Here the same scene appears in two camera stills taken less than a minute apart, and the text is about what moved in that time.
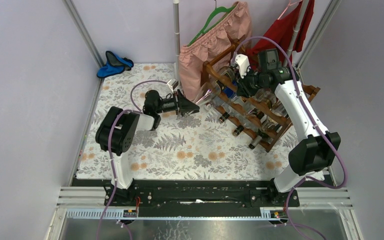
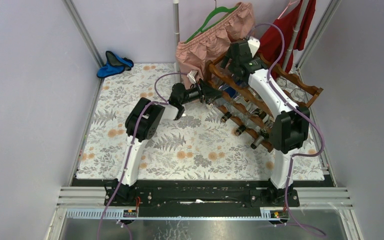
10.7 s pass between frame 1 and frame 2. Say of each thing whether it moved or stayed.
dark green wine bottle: stayed
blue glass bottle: stayed
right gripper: moved
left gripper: moved
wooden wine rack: stayed
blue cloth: stayed
